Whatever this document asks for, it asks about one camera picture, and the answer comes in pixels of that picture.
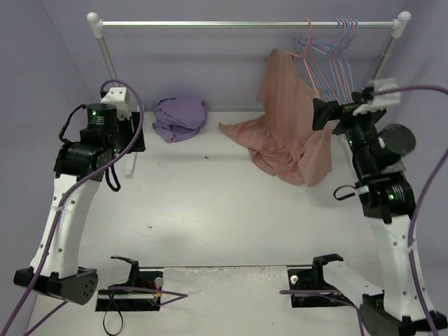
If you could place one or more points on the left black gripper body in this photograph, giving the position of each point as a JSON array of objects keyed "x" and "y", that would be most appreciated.
[{"x": 136, "y": 133}]

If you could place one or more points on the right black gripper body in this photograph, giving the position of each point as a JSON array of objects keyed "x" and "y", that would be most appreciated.
[{"x": 336, "y": 110}]

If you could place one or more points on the pink t shirt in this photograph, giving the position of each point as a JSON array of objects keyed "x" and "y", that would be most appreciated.
[{"x": 282, "y": 142}]

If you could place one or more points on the pink wire hanger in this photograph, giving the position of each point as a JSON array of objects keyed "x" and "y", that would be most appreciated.
[{"x": 303, "y": 49}]

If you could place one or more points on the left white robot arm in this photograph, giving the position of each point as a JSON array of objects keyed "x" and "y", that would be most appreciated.
[{"x": 80, "y": 167}]

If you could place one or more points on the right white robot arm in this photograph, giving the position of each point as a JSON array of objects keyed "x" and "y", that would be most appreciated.
[{"x": 401, "y": 306}]

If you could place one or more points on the purple t shirt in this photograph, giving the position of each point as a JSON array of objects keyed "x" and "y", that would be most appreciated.
[{"x": 179, "y": 119}]

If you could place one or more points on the pink and blue hangers bunch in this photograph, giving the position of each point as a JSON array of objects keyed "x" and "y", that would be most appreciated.
[{"x": 333, "y": 67}]

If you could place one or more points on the white metal clothes rack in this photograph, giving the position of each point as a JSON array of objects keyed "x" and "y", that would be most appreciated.
[{"x": 397, "y": 27}]

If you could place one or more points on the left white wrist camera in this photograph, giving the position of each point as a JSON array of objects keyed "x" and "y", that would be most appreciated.
[{"x": 120, "y": 98}]

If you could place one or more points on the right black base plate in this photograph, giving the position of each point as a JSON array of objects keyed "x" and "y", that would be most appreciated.
[{"x": 303, "y": 279}]

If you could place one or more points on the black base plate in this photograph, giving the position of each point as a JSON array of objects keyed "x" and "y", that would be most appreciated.
[
  {"x": 303, "y": 279},
  {"x": 135, "y": 300}
]

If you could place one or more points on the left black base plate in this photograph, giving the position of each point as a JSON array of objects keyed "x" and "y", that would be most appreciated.
[{"x": 135, "y": 300}]

